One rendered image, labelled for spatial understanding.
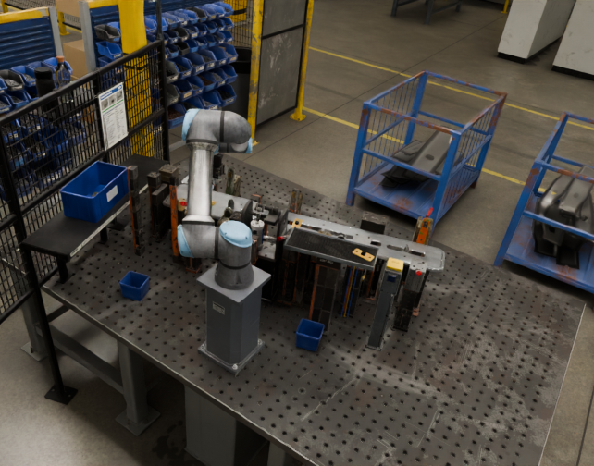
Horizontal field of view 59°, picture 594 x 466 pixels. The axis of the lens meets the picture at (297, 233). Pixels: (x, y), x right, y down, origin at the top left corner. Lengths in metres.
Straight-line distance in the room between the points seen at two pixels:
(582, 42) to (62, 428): 8.91
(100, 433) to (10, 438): 0.42
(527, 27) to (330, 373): 8.30
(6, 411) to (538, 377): 2.57
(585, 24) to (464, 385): 8.01
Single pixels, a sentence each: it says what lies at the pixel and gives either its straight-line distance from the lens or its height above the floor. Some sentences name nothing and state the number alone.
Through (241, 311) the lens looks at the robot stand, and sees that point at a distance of 2.03.
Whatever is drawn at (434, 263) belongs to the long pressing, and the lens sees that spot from 2.48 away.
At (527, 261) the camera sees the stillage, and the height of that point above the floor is 0.19.
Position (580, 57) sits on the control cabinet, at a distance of 9.92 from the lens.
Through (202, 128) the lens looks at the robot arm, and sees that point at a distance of 1.94.
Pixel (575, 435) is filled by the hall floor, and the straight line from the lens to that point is 3.47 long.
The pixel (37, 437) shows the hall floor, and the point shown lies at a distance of 3.06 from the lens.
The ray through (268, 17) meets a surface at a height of 1.22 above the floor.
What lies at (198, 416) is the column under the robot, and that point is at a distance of 2.57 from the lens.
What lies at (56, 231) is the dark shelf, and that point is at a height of 1.03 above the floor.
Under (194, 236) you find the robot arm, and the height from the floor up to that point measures 1.31.
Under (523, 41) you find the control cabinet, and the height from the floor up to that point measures 0.36.
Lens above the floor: 2.43
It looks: 35 degrees down
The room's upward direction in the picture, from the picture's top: 7 degrees clockwise
